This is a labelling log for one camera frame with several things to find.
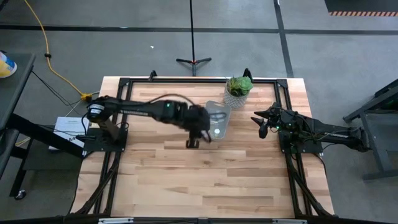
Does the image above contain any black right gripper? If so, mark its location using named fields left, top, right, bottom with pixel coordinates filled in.
left=250, top=102, right=284, bottom=139

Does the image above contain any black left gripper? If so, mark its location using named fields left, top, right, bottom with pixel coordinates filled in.
left=180, top=104, right=213, bottom=149

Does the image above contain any white plastic basket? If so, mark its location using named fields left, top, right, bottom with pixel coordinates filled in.
left=203, top=100, right=233, bottom=141

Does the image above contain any potted succulent in patterned pot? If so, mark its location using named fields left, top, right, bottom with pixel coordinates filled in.
left=223, top=76, right=254, bottom=110

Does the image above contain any black tripod stand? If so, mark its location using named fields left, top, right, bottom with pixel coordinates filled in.
left=175, top=0, right=213, bottom=77

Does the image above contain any black metal table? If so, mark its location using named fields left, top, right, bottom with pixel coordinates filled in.
left=343, top=79, right=398, bottom=181

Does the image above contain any white paper box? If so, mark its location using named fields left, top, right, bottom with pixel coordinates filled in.
left=49, top=116, right=91, bottom=152

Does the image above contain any black hazard stripe mat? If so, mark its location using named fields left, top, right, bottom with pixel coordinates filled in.
left=324, top=0, right=398, bottom=17

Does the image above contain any black side desk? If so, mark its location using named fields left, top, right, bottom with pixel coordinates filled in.
left=0, top=52, right=85, bottom=200

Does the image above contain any disinfecting wipes canister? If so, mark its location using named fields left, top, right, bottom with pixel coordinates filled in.
left=0, top=51, right=18, bottom=78

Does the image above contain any black aluminium table frame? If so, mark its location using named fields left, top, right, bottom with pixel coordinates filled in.
left=70, top=76, right=335, bottom=224

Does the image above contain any silver frame bracket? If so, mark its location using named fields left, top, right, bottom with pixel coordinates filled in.
left=98, top=217, right=134, bottom=224

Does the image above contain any yellow cable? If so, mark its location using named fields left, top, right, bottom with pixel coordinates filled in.
left=24, top=0, right=93, bottom=102

